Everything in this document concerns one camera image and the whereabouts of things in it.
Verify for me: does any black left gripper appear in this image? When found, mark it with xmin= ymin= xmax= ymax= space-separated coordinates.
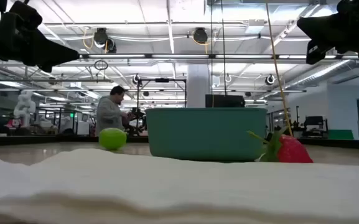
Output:
xmin=0 ymin=0 xmax=81 ymax=73

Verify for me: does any green lime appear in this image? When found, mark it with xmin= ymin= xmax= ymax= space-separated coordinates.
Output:
xmin=98 ymin=127 xmax=128 ymax=152

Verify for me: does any red strawberry with green leaves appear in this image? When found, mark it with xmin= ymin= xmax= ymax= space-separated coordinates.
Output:
xmin=246 ymin=126 xmax=314 ymax=164

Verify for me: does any teal plastic tub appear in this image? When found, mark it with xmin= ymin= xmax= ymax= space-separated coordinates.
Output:
xmin=144 ymin=107 xmax=268 ymax=162

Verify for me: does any white humanoid robot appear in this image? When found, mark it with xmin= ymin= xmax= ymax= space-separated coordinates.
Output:
xmin=13 ymin=90 xmax=37 ymax=128

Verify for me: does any black equipment cart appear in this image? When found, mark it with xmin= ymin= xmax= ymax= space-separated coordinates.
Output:
xmin=301 ymin=115 xmax=329 ymax=138

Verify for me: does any green panel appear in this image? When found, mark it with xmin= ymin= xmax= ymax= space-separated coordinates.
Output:
xmin=327 ymin=129 xmax=355 ymax=141

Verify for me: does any white folded cloth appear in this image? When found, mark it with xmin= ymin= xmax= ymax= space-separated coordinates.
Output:
xmin=0 ymin=147 xmax=359 ymax=224

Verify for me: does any silver ceiling duct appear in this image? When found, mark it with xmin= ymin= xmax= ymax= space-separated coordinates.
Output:
xmin=284 ymin=58 xmax=355 ymax=91

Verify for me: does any black hanging cable loop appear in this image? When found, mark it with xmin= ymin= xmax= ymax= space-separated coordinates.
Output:
xmin=93 ymin=59 xmax=110 ymax=72

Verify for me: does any yellow hanging cable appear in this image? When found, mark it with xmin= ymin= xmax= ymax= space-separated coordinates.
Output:
xmin=265 ymin=0 xmax=294 ymax=137

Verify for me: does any black aluminium table frame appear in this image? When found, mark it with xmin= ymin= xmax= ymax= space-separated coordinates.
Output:
xmin=0 ymin=134 xmax=359 ymax=151

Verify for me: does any black background frame rig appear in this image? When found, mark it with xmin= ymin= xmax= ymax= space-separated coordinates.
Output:
xmin=136 ymin=78 xmax=188 ymax=108

